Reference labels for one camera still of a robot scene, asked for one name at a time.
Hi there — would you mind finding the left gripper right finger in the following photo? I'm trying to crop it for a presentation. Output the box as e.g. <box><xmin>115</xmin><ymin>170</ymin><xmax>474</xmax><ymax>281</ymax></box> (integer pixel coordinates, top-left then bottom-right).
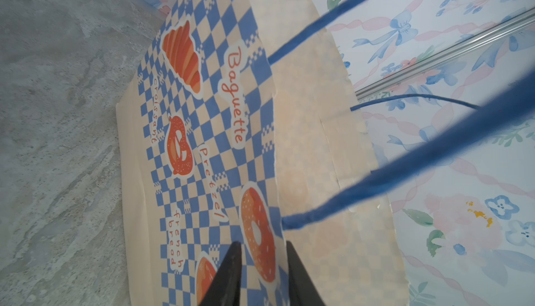
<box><xmin>286</xmin><ymin>241</ymin><xmax>325</xmax><ymax>306</ymax></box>

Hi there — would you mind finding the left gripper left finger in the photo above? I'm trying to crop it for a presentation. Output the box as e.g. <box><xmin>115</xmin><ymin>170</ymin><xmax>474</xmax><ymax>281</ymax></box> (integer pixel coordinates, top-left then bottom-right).
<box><xmin>200</xmin><ymin>241</ymin><xmax>242</xmax><ymax>306</ymax></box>

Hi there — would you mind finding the blue checkered paper bag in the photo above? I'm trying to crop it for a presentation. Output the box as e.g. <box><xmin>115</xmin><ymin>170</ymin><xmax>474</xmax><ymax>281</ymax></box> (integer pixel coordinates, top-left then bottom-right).
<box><xmin>115</xmin><ymin>0</ymin><xmax>535</xmax><ymax>306</ymax></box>

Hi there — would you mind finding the left aluminium corner post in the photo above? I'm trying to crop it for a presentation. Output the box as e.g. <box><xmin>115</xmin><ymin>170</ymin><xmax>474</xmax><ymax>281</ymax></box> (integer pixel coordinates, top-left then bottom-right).
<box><xmin>355</xmin><ymin>8</ymin><xmax>534</xmax><ymax>100</ymax></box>

